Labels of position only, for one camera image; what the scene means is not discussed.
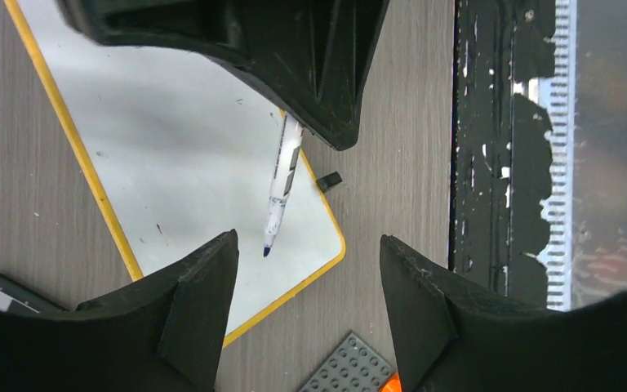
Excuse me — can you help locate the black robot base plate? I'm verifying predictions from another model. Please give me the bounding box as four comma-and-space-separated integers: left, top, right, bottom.
448, 1, 555, 307

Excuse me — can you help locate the blue capped whiteboard marker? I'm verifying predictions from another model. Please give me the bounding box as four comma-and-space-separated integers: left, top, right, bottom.
263, 113, 305, 257

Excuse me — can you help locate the black white chessboard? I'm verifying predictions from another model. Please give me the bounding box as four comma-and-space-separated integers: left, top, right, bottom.
0, 274, 67, 314

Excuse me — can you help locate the grey studded baseplate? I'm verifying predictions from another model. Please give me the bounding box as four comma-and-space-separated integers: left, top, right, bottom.
298, 332, 396, 392

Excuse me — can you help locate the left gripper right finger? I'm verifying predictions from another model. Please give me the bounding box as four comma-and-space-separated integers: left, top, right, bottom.
380, 235, 627, 391

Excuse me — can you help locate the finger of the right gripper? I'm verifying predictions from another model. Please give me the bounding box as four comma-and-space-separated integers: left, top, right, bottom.
57, 0, 389, 151

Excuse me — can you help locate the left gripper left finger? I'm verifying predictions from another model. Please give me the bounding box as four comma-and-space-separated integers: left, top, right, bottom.
0, 230, 239, 391

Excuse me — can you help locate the white slotted cable duct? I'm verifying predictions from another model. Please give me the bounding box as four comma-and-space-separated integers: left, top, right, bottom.
509, 1, 576, 311

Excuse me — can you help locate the yellow framed whiteboard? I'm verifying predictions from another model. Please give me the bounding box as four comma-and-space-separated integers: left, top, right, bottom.
6, 1, 346, 343

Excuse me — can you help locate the orange curved block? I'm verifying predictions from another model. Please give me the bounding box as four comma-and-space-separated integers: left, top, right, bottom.
380, 372, 402, 392

